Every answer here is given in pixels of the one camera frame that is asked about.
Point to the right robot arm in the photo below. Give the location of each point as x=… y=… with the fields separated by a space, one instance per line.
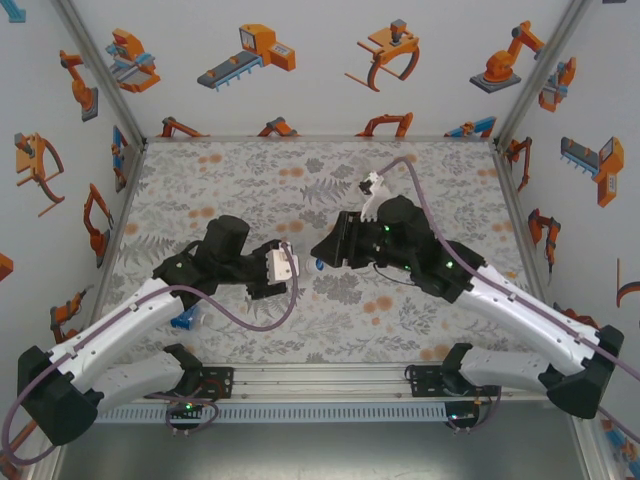
x=525 y=310

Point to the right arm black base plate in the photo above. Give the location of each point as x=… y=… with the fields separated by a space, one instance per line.
x=425 y=381

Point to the clear bottle with blue label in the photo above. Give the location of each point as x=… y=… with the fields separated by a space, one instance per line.
x=189 y=320

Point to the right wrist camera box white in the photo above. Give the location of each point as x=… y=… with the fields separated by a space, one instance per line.
x=374 y=195

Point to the aluminium frame post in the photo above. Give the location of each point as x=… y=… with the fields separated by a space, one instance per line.
x=102 y=75
x=538 y=75

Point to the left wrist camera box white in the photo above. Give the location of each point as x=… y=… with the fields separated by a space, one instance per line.
x=282 y=262

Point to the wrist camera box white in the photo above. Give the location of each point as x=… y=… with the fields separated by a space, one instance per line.
x=374 y=195
x=282 y=262

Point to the aluminium frame rail wide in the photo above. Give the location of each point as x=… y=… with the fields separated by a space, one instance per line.
x=320 y=382

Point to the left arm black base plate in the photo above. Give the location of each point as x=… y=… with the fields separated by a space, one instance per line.
x=220 y=382

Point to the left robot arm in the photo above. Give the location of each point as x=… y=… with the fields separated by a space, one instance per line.
x=110 y=325

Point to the white plastic bottle cap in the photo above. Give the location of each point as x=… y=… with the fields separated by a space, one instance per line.
x=316 y=265

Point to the floral patterned table cloth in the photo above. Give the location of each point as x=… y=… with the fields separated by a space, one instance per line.
x=250 y=175

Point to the aluminium table side rail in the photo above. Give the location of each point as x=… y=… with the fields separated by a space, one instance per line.
x=520 y=225
x=126 y=200

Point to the thin aluminium table rail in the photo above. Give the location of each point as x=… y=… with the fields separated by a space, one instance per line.
x=320 y=138

